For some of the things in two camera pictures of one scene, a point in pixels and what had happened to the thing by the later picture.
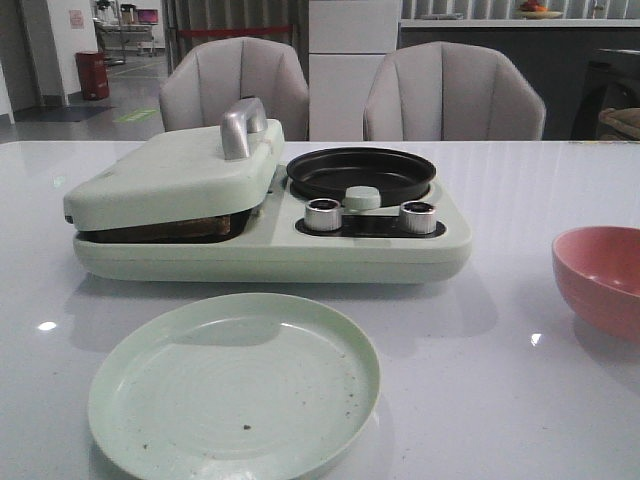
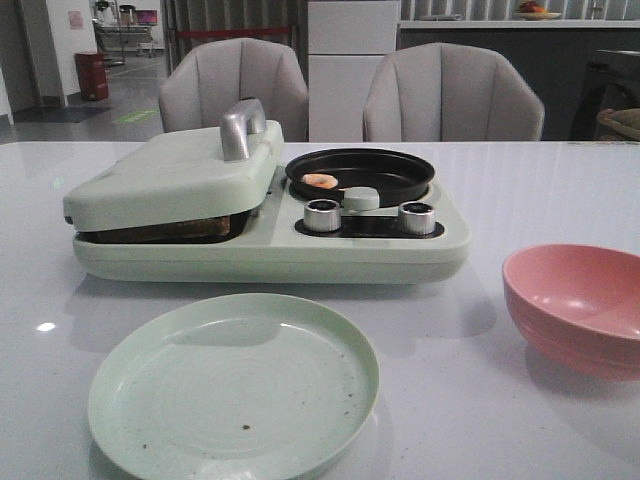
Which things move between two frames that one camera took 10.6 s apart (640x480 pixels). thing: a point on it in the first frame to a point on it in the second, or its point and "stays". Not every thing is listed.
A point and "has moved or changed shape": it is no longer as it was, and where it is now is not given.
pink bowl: [599, 267] has moved or changed shape
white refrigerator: [349, 41] stays
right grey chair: [451, 91] stays
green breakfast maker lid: [183, 174] stays
